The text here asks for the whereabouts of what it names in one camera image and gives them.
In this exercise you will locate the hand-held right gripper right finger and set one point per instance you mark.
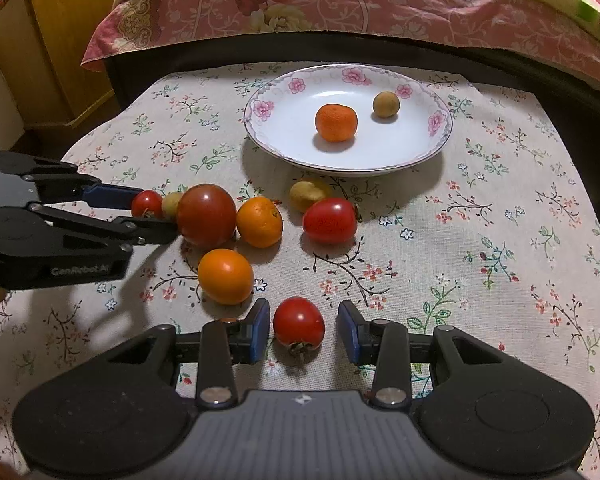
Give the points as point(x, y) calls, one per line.
point(347, 334)

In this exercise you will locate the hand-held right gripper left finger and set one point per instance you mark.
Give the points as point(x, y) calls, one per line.
point(260, 332)

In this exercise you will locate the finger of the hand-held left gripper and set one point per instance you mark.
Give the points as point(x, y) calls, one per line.
point(112, 195)
point(145, 230)

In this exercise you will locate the small red cherry tomato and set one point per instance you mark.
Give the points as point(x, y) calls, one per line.
point(147, 204)

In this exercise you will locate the small tan longan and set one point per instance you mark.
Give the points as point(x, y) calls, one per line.
point(172, 204)

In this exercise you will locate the round red tomato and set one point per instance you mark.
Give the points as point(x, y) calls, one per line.
point(298, 325)

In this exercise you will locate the yellow-orange tomato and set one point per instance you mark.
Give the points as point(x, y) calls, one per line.
point(225, 276)

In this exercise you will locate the oblong red tomato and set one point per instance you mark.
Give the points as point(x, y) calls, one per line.
point(330, 221)

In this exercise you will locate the large tan longan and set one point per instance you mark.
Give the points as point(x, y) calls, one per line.
point(305, 195)

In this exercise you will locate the white floral-rim plate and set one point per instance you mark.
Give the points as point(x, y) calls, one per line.
point(285, 125)

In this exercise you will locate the large dark red tomato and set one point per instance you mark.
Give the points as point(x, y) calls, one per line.
point(206, 215)

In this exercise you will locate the orange with green stem end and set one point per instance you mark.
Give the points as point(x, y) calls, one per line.
point(260, 222)

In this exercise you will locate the floral tablecloth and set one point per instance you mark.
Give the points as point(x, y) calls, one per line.
point(455, 260)

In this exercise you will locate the yellow wooden cabinet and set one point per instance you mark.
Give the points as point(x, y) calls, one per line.
point(65, 50)

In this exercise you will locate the orange tangerine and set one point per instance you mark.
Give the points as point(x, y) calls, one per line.
point(335, 122)

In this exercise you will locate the olive-brown longan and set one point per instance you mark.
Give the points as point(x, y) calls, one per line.
point(386, 104)

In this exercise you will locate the pink floral bedsheet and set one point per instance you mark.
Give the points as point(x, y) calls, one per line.
point(380, 0)

